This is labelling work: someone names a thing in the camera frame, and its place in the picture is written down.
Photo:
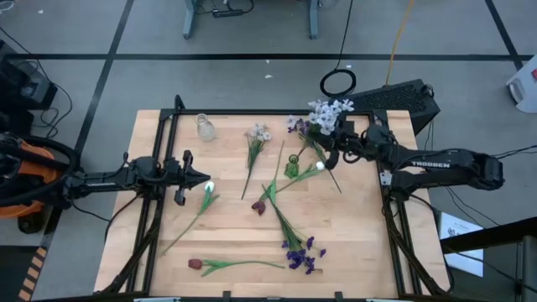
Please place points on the white paper sheet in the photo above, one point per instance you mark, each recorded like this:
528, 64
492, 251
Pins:
461, 251

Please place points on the green glass vase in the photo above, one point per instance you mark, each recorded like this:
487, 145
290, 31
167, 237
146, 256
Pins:
291, 170

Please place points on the black computer tower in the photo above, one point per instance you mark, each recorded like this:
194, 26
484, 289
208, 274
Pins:
394, 98

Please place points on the white step stool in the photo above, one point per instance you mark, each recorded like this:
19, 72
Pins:
526, 88

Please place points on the white artificial tulip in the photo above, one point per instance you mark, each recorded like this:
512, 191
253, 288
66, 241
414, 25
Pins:
209, 186
320, 166

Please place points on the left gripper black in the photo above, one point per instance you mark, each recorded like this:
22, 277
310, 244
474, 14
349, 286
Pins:
180, 174

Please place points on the orange black vacuum cleaner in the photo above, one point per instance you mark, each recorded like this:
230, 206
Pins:
33, 168

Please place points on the purple flower bunch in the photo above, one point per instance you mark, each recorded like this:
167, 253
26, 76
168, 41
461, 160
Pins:
298, 126
298, 256

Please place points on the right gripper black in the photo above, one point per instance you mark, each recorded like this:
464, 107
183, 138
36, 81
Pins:
346, 140

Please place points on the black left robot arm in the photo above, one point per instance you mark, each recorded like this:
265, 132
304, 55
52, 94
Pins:
105, 180

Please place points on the red artificial tulip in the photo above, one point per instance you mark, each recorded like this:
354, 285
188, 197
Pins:
195, 263
259, 206

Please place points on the black metal stand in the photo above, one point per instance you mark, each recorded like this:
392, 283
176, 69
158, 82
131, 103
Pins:
486, 238

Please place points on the black aluminium table frame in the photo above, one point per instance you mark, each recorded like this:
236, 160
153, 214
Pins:
272, 112

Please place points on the clear glass vase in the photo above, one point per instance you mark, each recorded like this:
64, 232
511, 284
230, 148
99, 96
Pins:
205, 130

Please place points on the black equipment box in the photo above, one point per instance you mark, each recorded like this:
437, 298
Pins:
21, 84

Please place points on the grey desk leg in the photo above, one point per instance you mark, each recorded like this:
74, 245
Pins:
313, 21
189, 21

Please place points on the black power strip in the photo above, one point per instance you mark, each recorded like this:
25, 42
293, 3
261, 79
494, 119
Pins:
226, 13

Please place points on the black striped floor mat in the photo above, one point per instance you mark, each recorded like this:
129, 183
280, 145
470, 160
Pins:
12, 272

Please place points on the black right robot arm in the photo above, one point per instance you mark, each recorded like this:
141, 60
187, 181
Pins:
440, 165

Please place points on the small white flower bunch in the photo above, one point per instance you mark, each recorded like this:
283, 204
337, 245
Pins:
253, 147

